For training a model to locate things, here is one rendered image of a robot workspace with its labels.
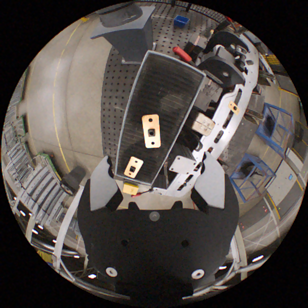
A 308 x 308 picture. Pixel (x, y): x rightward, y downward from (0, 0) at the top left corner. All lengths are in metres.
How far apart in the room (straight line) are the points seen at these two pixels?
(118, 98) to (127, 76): 0.17
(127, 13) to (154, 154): 0.49
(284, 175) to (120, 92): 8.50
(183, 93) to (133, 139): 0.16
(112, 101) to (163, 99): 0.57
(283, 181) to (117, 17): 8.45
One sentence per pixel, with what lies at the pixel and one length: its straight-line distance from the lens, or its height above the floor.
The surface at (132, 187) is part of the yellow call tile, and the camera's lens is 0.37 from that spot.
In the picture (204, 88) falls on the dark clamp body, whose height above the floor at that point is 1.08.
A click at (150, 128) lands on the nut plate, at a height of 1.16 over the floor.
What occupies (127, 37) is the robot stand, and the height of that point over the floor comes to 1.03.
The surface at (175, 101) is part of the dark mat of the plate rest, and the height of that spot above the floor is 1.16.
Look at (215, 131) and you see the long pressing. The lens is 0.48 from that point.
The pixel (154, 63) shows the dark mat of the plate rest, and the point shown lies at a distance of 0.23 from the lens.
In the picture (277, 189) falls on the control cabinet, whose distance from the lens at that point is 8.33.
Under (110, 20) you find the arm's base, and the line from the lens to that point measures 0.43.
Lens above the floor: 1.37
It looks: 58 degrees down
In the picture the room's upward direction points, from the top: 179 degrees counter-clockwise
